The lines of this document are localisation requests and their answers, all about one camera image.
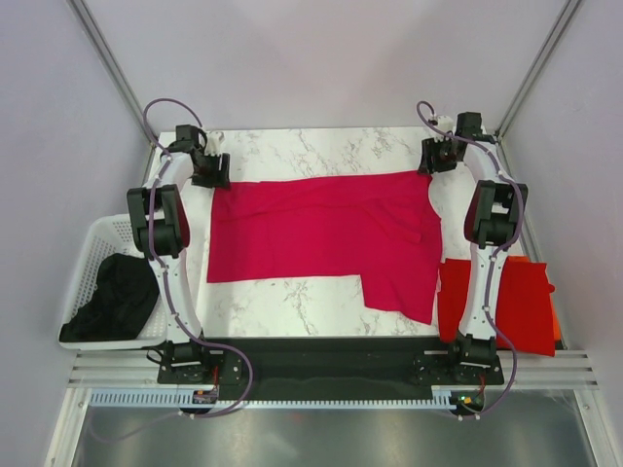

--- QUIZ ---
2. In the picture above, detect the magenta t shirt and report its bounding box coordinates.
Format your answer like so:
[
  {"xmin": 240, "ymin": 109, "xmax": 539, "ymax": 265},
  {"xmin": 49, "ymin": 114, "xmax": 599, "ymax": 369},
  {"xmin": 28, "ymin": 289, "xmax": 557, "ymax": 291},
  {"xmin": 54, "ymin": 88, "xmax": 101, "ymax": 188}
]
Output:
[{"xmin": 206, "ymin": 170, "xmax": 443, "ymax": 324}]

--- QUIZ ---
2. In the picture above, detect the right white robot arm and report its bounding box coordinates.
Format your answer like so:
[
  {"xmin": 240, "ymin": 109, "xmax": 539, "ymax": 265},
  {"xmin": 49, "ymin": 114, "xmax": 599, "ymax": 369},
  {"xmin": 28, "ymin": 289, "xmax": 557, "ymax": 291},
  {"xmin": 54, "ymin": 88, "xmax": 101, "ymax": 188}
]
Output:
[{"xmin": 417, "ymin": 101, "xmax": 528, "ymax": 383}]

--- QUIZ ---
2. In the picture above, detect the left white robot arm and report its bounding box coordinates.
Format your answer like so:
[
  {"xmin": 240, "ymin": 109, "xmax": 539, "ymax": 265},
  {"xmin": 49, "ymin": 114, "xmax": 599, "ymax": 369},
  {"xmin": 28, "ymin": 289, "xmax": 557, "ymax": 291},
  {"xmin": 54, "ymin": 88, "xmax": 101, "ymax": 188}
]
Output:
[{"xmin": 127, "ymin": 125, "xmax": 231, "ymax": 346}]

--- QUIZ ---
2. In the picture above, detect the white plastic basket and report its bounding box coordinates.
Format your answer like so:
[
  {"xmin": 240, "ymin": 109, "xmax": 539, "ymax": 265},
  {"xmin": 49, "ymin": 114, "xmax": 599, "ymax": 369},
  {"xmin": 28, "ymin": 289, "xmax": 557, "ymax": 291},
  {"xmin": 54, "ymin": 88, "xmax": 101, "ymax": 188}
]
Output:
[{"xmin": 57, "ymin": 214, "xmax": 167, "ymax": 351}]

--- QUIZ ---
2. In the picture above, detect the black t shirt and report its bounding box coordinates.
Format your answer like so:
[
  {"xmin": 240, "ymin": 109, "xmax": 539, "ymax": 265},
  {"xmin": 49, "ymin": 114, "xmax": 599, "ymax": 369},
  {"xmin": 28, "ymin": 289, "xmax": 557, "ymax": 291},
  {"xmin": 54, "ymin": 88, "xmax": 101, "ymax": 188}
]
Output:
[{"xmin": 59, "ymin": 253, "xmax": 160, "ymax": 342}]

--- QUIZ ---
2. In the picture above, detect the folded red t shirt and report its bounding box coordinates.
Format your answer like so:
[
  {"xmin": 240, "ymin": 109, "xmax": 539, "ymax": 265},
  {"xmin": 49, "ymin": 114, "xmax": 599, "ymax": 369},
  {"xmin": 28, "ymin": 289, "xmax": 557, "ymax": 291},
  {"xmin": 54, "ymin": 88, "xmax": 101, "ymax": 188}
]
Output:
[{"xmin": 437, "ymin": 256, "xmax": 556, "ymax": 356}]

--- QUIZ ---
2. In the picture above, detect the folded orange t shirt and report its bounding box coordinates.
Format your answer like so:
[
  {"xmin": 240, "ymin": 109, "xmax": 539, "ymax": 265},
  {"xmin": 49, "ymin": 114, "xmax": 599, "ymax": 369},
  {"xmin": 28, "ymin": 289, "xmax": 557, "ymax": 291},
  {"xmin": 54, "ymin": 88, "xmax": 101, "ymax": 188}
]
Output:
[{"xmin": 552, "ymin": 310, "xmax": 562, "ymax": 342}]

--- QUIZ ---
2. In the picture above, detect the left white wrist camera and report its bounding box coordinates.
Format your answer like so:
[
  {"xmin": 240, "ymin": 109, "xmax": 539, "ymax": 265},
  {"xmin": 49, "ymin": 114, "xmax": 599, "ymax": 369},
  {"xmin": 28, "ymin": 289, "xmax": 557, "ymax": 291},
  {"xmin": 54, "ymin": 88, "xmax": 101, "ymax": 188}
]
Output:
[{"xmin": 204, "ymin": 130, "xmax": 225, "ymax": 157}]

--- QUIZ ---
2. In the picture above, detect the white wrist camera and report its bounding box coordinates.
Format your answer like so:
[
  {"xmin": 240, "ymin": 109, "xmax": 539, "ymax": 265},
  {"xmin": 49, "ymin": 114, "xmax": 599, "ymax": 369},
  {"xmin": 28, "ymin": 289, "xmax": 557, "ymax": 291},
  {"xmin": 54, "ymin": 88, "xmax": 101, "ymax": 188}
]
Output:
[
  {"xmin": 204, "ymin": 130, "xmax": 225, "ymax": 157},
  {"xmin": 427, "ymin": 115, "xmax": 455, "ymax": 141}
]

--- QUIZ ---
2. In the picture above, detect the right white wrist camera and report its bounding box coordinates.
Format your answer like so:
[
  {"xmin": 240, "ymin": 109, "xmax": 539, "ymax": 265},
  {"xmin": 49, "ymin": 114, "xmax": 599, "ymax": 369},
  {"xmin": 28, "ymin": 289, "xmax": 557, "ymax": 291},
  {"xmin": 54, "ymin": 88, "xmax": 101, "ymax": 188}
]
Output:
[{"xmin": 427, "ymin": 115, "xmax": 455, "ymax": 141}]

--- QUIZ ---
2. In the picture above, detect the right aluminium corner post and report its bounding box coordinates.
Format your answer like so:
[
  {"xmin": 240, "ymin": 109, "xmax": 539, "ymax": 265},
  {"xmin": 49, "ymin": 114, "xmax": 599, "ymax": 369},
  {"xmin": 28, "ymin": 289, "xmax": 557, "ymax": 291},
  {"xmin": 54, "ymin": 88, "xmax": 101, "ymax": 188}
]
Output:
[{"xmin": 495, "ymin": 0, "xmax": 584, "ymax": 140}]

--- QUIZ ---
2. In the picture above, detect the aluminium corner post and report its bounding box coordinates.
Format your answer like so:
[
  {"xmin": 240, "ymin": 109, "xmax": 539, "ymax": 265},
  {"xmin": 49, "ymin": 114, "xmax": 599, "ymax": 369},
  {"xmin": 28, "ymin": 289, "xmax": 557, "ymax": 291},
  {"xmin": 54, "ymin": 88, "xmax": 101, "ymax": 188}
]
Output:
[
  {"xmin": 67, "ymin": 0, "xmax": 153, "ymax": 141},
  {"xmin": 495, "ymin": 0, "xmax": 584, "ymax": 140}
]

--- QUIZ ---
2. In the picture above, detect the left aluminium corner post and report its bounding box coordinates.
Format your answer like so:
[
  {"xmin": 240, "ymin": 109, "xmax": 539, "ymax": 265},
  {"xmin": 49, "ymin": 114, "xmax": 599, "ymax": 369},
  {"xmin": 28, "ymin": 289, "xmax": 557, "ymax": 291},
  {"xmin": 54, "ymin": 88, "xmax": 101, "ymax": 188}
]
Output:
[{"xmin": 67, "ymin": 0, "xmax": 153, "ymax": 141}]

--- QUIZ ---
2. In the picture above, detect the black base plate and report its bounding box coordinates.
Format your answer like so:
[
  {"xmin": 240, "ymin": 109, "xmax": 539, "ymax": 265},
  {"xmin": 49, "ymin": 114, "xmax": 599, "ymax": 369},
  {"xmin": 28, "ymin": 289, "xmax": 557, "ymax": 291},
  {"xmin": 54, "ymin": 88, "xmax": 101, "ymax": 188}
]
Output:
[{"xmin": 155, "ymin": 337, "xmax": 504, "ymax": 401}]

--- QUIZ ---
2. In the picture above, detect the grey slotted cable duct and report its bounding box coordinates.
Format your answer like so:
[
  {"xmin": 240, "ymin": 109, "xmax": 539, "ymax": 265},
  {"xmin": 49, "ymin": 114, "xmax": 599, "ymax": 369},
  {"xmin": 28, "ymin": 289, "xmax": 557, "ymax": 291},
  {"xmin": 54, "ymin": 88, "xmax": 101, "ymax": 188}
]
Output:
[{"xmin": 89, "ymin": 387, "xmax": 456, "ymax": 410}]

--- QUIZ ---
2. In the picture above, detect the aluminium rail frame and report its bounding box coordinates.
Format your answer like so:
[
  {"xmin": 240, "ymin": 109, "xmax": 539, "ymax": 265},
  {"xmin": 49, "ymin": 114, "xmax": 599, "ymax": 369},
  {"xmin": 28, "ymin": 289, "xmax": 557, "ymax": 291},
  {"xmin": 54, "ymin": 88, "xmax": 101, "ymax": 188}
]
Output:
[{"xmin": 46, "ymin": 339, "xmax": 598, "ymax": 466}]

